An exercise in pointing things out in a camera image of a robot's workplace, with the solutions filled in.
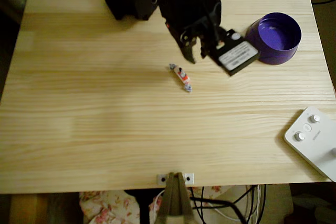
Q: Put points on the candy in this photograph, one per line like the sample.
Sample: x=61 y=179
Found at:
x=181 y=75

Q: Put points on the purple bowl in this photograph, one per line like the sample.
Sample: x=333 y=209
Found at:
x=275 y=37

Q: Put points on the white control box with knobs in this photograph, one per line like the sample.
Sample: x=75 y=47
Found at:
x=315 y=140

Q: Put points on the metal clamp at table edge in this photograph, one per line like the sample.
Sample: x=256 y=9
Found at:
x=174 y=197

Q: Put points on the black stand pole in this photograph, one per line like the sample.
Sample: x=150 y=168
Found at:
x=144 y=208

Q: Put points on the floral cloth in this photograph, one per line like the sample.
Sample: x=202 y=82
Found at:
x=105 y=208

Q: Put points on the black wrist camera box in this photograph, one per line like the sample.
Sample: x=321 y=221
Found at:
x=236 y=54

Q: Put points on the white screw bracket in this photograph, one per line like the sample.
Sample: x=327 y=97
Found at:
x=190 y=175

